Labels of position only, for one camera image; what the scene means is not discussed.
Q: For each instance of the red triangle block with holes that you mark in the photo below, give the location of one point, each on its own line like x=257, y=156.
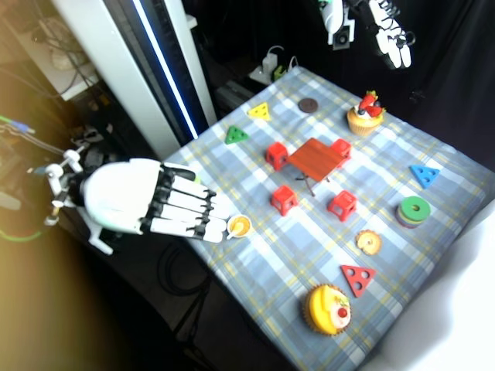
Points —
x=357, y=279

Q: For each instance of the strawberry toy cupcake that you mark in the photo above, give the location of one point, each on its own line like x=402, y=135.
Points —
x=364, y=118

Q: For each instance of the green triangle block with holes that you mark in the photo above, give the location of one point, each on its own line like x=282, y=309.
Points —
x=235, y=136

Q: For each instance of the yellow triangle block with holes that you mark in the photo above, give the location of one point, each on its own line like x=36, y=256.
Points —
x=261, y=111

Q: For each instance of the red toy stool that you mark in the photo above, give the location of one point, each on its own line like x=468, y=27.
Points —
x=344, y=148
x=343, y=205
x=284, y=199
x=276, y=154

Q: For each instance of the blue triangle block with holes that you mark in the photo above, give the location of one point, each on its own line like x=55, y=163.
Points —
x=423, y=175

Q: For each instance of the green plug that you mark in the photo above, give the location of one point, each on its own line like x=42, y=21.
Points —
x=279, y=72

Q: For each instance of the small toy tart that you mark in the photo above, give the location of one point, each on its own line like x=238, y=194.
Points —
x=368, y=242

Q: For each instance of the white power adapter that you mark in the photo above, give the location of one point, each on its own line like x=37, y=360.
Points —
x=267, y=67

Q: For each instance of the stack of coloured rings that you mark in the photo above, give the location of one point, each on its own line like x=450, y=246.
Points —
x=413, y=212

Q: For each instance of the brown round cookie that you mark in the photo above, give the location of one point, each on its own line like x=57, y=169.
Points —
x=308, y=104

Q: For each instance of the yellow fruit toy cupcake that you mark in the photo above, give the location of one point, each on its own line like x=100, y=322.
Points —
x=326, y=309

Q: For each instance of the blue plaid cloth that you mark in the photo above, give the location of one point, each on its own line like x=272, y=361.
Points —
x=270, y=251

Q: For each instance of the brown toy table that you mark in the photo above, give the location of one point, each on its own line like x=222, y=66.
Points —
x=315, y=158

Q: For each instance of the small cup of orange juice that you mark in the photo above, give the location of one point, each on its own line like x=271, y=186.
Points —
x=239, y=225

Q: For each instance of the white column with blue light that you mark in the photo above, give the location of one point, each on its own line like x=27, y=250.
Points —
x=127, y=69

